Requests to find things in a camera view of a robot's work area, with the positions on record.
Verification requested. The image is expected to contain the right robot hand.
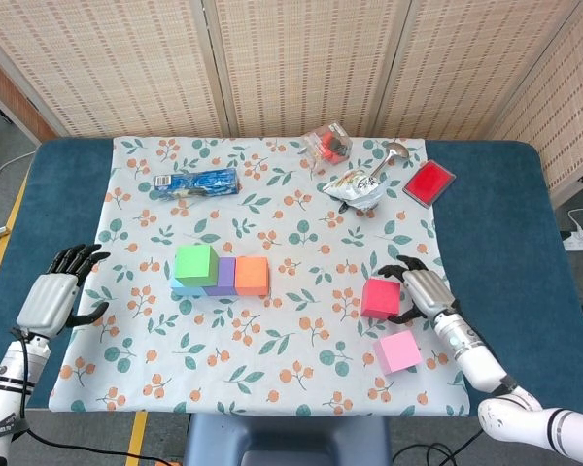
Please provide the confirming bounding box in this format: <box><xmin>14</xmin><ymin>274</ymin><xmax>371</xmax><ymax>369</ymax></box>
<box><xmin>377</xmin><ymin>255</ymin><xmax>463</xmax><ymax>325</ymax></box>

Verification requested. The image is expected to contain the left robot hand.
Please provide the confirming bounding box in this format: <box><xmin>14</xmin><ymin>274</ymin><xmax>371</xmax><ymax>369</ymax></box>
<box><xmin>15</xmin><ymin>243</ymin><xmax>112</xmax><ymax>340</ymax></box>

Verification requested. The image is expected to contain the red foam cube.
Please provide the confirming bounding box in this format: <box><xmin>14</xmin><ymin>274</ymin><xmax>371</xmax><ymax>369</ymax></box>
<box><xmin>360</xmin><ymin>278</ymin><xmax>402</xmax><ymax>320</ymax></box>

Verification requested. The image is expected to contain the light blue foam cube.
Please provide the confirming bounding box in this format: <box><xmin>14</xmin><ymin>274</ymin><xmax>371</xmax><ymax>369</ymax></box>
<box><xmin>169</xmin><ymin>277</ymin><xmax>209</xmax><ymax>298</ymax></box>

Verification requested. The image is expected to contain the green foam cube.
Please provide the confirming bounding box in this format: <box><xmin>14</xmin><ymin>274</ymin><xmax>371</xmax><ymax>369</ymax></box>
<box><xmin>173</xmin><ymin>244</ymin><xmax>220</xmax><ymax>292</ymax></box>

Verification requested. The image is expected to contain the orange foam cube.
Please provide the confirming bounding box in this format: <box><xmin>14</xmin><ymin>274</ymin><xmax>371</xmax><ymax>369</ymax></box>
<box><xmin>234</xmin><ymin>255</ymin><xmax>271</xmax><ymax>298</ymax></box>

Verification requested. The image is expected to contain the purple foam cube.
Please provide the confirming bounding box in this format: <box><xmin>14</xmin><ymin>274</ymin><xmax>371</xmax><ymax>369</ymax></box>
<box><xmin>204</xmin><ymin>256</ymin><xmax>238</xmax><ymax>297</ymax></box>

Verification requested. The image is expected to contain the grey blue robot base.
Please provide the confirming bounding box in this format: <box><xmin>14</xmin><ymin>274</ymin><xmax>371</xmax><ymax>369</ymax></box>
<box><xmin>183</xmin><ymin>415</ymin><xmax>394</xmax><ymax>466</ymax></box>

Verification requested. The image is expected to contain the pink foam cube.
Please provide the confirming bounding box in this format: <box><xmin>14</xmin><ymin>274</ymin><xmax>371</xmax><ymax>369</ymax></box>
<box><xmin>372</xmin><ymin>330</ymin><xmax>423</xmax><ymax>376</ymax></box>

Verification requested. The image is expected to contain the blue felt table cover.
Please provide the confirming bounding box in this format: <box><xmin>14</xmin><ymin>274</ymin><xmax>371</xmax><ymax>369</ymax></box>
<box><xmin>0</xmin><ymin>138</ymin><xmax>583</xmax><ymax>419</ymax></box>

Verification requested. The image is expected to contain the red ink pad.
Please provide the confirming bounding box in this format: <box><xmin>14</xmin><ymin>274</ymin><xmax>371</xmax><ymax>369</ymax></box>
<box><xmin>401</xmin><ymin>159</ymin><xmax>457</xmax><ymax>210</ymax></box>

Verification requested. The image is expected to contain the silver snack bag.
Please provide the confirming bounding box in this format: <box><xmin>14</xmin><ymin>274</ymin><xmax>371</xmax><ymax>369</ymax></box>
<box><xmin>321</xmin><ymin>168</ymin><xmax>386</xmax><ymax>212</ymax></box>

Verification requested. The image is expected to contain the metal spoon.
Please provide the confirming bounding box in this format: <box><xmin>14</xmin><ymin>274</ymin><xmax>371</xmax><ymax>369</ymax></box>
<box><xmin>368</xmin><ymin>142</ymin><xmax>409</xmax><ymax>180</ymax></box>

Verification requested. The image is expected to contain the floral fruit print tablecloth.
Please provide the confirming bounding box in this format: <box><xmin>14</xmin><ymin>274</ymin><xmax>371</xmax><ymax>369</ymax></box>
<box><xmin>48</xmin><ymin>135</ymin><xmax>471</xmax><ymax>417</ymax></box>

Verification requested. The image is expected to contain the clear plastic toy box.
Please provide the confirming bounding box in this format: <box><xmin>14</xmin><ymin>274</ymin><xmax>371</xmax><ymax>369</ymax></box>
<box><xmin>302</xmin><ymin>121</ymin><xmax>354</xmax><ymax>166</ymax></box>

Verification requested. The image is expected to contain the blue cookie box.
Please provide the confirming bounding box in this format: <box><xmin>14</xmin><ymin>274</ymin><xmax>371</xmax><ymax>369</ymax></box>
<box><xmin>154</xmin><ymin>167</ymin><xmax>240</xmax><ymax>201</ymax></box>

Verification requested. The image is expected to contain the woven bamboo folding screen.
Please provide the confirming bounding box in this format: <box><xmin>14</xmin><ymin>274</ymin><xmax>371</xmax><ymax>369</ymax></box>
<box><xmin>0</xmin><ymin>0</ymin><xmax>583</xmax><ymax>195</ymax></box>

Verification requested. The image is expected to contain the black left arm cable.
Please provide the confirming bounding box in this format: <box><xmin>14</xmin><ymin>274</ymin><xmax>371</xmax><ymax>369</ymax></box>
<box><xmin>9</xmin><ymin>327</ymin><xmax>176</xmax><ymax>466</ymax></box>

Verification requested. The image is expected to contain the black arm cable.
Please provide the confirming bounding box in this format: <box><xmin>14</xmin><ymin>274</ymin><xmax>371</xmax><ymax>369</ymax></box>
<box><xmin>9</xmin><ymin>327</ymin><xmax>176</xmax><ymax>466</ymax></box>
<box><xmin>465</xmin><ymin>329</ymin><xmax>519</xmax><ymax>393</ymax></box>

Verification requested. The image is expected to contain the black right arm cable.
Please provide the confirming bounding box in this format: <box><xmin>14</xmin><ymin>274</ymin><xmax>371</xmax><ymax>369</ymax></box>
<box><xmin>465</xmin><ymin>329</ymin><xmax>519</xmax><ymax>393</ymax></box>

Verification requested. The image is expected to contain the white floor cable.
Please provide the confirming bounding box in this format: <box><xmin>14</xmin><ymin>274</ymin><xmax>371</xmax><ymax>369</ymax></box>
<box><xmin>0</xmin><ymin>150</ymin><xmax>38</xmax><ymax>194</ymax></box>

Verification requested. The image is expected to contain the black floor cable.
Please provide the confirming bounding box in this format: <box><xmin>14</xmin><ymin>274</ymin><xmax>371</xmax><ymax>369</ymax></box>
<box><xmin>393</xmin><ymin>426</ymin><xmax>487</xmax><ymax>466</ymax></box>

